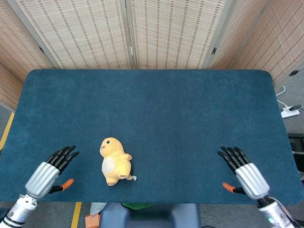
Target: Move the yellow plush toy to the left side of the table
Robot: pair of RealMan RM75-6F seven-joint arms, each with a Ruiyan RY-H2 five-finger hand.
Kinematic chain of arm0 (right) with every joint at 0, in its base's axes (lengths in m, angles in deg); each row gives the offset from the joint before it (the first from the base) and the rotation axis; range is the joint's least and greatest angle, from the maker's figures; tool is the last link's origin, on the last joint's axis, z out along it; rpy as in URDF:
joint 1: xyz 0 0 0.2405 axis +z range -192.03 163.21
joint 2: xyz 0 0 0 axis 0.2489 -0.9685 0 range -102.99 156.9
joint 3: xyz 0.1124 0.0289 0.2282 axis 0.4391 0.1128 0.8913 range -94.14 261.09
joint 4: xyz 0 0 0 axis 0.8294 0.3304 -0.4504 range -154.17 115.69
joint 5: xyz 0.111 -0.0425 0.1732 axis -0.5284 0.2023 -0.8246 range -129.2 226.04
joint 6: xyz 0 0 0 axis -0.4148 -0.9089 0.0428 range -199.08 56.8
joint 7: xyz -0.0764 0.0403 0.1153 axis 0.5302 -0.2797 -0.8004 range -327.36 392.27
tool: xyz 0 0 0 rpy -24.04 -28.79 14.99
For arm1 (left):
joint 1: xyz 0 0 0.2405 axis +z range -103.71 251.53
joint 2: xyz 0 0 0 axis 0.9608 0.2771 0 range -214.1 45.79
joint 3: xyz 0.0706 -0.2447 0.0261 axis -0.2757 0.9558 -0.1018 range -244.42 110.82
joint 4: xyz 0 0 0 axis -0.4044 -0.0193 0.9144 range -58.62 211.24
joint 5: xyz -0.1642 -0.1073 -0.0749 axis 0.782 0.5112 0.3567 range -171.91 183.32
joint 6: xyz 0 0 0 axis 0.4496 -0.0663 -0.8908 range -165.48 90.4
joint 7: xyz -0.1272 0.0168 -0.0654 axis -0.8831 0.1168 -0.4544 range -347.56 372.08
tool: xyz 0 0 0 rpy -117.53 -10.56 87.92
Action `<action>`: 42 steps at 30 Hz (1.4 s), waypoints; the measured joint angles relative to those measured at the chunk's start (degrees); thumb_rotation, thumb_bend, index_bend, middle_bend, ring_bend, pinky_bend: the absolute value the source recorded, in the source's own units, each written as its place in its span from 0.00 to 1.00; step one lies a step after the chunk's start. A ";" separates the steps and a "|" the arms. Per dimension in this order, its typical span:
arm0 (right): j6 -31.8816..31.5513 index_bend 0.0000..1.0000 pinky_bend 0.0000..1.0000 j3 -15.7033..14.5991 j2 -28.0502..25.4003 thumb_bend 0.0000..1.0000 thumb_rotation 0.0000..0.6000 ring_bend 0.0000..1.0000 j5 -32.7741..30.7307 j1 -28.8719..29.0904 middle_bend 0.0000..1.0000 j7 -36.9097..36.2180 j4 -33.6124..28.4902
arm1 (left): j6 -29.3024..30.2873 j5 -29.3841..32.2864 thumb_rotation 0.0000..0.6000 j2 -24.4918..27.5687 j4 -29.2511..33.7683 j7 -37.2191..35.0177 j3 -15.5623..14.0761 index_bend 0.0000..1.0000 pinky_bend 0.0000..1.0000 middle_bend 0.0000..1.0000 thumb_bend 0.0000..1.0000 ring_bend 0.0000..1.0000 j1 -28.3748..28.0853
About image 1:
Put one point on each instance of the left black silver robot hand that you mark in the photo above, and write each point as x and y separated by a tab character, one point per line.
42	178

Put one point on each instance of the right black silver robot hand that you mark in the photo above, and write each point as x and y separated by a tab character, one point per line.
251	180

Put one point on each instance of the yellow plush duck toy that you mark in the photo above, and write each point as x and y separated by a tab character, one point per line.
116	164

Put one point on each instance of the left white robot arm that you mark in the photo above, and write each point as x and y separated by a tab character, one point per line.
19	211

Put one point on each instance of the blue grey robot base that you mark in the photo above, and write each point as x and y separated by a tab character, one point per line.
147	216

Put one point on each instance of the black equipment box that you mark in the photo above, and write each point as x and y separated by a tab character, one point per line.
297	149

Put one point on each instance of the grey cloth piece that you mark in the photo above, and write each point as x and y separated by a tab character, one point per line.
97	208

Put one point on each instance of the orange block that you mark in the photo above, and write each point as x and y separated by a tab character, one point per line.
92	221

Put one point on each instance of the white power strip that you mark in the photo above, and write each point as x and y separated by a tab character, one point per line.
289	113

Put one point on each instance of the black power adapter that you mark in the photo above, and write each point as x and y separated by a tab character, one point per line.
295	107

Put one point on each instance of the woven folding screen panel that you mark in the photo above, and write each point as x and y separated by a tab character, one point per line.
173	33
9	85
19	40
76	33
280	42
235	35

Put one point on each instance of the green cloth piece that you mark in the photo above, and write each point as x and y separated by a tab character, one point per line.
137	205

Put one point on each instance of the blue table mat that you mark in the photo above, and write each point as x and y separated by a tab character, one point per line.
152	107

